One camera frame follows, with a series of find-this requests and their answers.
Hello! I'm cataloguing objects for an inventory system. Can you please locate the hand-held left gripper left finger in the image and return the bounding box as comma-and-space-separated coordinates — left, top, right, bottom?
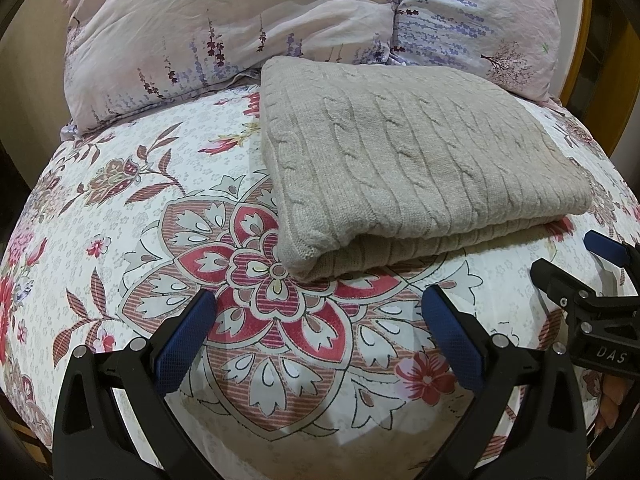
52, 287, 231, 480

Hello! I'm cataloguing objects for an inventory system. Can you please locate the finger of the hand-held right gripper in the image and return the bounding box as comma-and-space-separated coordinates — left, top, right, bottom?
583, 229, 640, 282
530, 258, 640, 324

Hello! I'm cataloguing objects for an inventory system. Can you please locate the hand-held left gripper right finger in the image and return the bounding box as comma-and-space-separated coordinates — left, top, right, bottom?
420, 284, 589, 480

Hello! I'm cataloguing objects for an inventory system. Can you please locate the beige cable knit sweater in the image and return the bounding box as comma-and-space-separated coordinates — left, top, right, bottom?
260, 56, 594, 283

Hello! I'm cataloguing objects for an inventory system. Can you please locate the person's right hand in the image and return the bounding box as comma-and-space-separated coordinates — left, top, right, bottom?
594, 375, 635, 437

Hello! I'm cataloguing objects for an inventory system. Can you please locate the floral bed sheet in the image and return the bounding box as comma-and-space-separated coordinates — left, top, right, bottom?
0, 80, 640, 480

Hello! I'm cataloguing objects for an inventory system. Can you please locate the wooden headboard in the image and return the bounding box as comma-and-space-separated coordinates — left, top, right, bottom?
550, 0, 640, 161

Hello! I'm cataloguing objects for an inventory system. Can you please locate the pink pillow dense lavender print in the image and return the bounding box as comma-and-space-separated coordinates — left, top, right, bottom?
390, 0, 572, 107

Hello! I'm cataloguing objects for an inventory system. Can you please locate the pink pillow sparse lavender print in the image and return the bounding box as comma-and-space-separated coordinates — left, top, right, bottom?
60, 0, 404, 142

